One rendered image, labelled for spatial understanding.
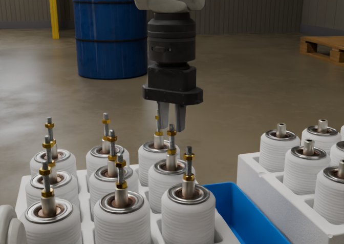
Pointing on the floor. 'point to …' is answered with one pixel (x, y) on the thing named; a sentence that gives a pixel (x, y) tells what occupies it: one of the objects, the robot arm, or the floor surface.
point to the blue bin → (244, 216)
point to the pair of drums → (109, 33)
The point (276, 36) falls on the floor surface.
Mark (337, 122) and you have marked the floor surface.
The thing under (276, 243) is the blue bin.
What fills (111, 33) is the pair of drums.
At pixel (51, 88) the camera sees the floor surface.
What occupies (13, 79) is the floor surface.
